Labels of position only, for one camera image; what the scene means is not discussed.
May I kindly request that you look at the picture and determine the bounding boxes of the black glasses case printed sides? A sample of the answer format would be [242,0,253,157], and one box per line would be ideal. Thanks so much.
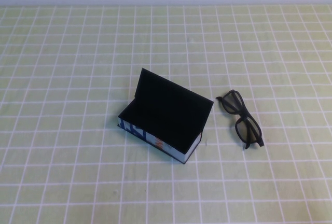
[118,67,215,164]

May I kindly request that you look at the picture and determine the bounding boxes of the black frame glasses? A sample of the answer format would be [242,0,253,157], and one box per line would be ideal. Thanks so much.
[215,89,266,150]

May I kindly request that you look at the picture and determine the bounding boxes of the green white-grid tablecloth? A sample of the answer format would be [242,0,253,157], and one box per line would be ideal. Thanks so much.
[0,4,332,224]

